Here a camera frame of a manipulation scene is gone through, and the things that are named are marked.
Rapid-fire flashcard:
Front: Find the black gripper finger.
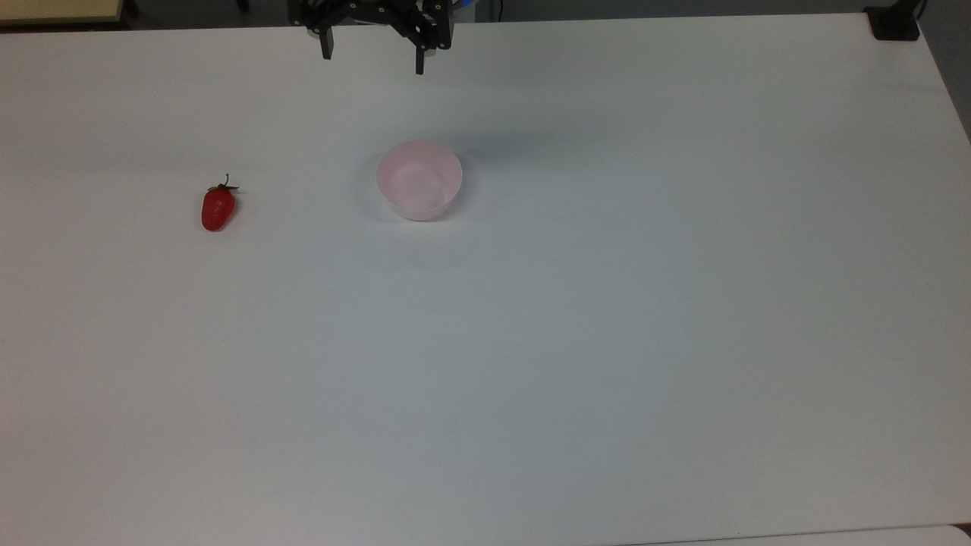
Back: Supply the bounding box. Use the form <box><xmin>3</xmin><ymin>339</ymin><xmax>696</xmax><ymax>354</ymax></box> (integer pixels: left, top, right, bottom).
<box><xmin>304</xmin><ymin>17</ymin><xmax>336</xmax><ymax>61</ymax></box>
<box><xmin>387</xmin><ymin>0</ymin><xmax>454</xmax><ymax>76</ymax></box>

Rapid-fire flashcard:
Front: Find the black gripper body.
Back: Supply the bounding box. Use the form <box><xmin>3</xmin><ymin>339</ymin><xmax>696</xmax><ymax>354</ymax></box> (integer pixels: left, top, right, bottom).
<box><xmin>288</xmin><ymin>0</ymin><xmax>427</xmax><ymax>29</ymax></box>

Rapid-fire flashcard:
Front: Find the pink plastic bowl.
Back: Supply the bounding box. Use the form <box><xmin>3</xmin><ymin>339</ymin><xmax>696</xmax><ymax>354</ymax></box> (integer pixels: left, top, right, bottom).
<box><xmin>376</xmin><ymin>140</ymin><xmax>464</xmax><ymax>223</ymax></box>

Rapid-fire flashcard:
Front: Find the red strawberry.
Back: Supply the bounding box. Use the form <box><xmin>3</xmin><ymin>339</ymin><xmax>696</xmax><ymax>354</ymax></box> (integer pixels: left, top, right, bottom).
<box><xmin>201</xmin><ymin>174</ymin><xmax>240</xmax><ymax>233</ymax></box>

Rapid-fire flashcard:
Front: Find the beige side table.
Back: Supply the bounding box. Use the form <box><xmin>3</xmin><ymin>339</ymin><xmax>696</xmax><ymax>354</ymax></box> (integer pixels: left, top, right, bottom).
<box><xmin>0</xmin><ymin>0</ymin><xmax>127</xmax><ymax>27</ymax></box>

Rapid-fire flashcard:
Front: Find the black table clamp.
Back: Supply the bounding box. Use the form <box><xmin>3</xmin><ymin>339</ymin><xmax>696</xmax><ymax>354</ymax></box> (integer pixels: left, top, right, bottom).
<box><xmin>864</xmin><ymin>0</ymin><xmax>928</xmax><ymax>42</ymax></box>

